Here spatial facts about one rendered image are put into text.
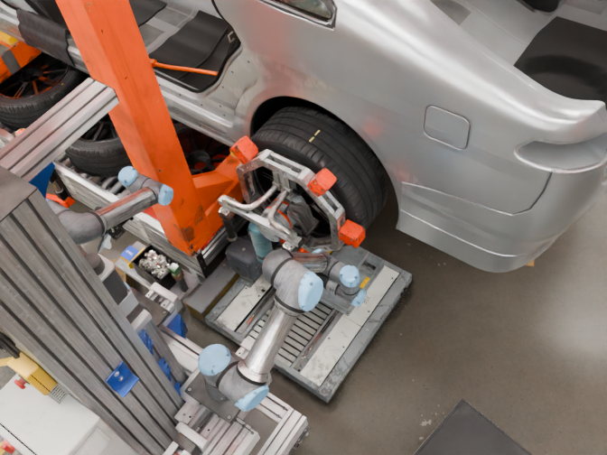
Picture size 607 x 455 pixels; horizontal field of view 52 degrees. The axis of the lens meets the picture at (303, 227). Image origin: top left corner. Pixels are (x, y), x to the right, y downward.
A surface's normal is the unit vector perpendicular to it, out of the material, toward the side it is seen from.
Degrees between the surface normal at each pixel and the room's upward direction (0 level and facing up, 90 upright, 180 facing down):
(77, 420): 0
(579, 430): 0
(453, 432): 0
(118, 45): 90
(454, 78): 59
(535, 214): 90
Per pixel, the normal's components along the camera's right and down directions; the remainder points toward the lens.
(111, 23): 0.81, 0.43
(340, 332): -0.09, -0.58
